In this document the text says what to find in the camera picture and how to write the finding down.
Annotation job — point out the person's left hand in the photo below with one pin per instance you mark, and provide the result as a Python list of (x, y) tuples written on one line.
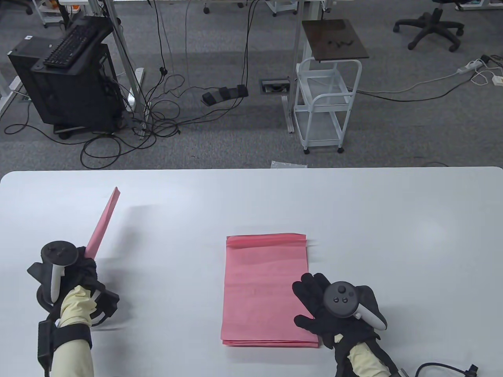
[(84, 271)]

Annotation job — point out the person's right hand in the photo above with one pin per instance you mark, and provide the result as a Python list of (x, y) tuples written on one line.
[(318, 310)]

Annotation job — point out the black white controller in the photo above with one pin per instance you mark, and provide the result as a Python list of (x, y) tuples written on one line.
[(340, 298), (59, 251)]

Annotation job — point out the person's left forearm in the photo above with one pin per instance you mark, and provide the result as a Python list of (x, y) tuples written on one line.
[(72, 357)]

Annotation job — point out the black wheeled dolly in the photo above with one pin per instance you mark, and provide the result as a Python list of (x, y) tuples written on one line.
[(65, 131)]

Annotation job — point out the clear plastic bag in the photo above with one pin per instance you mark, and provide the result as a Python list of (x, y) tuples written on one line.
[(289, 165)]

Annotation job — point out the black computer tower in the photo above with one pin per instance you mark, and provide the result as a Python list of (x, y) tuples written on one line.
[(78, 98)]

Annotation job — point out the white rolling cart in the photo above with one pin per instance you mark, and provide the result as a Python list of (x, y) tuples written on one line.
[(318, 131)]

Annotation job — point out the white desk leg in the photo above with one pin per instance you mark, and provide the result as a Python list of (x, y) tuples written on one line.
[(133, 94)]

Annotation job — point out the white desk foot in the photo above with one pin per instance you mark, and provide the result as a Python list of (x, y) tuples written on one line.
[(8, 94)]

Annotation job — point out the grey desk leg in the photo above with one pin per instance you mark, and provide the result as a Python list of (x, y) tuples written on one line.
[(287, 114)]

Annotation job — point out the black foot pedal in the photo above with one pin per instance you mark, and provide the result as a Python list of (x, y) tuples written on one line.
[(224, 94)]

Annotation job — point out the black keyboard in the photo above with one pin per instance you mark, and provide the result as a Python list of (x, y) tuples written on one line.
[(70, 45)]

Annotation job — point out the metal floor socket box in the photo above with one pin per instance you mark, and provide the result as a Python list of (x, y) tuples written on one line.
[(275, 86)]

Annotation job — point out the white storage cart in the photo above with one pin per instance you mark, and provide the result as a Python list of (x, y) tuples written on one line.
[(49, 11), (283, 6)]

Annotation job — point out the dark brown board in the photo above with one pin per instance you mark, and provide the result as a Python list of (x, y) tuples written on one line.
[(334, 39)]

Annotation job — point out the white power strip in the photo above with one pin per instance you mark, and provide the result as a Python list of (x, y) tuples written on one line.
[(469, 66)]

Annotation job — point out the black office chair base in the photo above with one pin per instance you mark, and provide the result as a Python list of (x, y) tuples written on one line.
[(432, 23), (206, 8)]

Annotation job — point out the white power adapter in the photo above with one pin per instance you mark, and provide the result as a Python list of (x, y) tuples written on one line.
[(498, 80)]

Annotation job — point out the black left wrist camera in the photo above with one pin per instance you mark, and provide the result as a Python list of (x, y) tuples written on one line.
[(107, 304)]

